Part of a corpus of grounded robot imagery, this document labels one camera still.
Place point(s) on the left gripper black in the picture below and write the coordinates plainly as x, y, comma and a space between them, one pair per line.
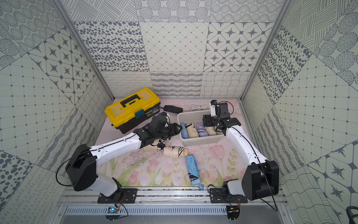
173, 129

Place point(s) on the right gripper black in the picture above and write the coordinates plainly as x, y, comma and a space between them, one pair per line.
206, 119

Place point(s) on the lavender umbrella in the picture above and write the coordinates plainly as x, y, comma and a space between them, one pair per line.
201, 130

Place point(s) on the white plastic storage box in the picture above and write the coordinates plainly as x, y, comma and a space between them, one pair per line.
195, 118

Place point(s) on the light blue umbrella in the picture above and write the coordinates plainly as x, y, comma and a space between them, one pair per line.
184, 132

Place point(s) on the beige umbrella black stripes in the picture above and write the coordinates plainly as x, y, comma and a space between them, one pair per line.
176, 152

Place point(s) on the large beige umbrella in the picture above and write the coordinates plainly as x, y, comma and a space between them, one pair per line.
192, 131

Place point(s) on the sky blue long umbrella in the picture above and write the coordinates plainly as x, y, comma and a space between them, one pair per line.
193, 172

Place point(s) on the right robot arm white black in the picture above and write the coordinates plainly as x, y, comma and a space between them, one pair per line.
261, 177

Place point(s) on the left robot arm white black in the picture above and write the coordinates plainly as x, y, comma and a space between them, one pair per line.
82, 166

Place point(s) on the yellow black toolbox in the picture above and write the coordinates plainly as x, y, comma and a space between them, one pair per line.
133, 110

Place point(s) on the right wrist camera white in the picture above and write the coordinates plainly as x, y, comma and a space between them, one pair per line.
213, 108

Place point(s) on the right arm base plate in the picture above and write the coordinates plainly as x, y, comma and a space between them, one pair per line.
228, 195

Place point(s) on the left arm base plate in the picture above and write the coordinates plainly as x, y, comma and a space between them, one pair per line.
126, 195

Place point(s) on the white slotted cable duct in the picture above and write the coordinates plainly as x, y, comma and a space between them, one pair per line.
147, 210

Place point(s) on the aluminium mounting rail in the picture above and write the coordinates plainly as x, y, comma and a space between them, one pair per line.
143, 196

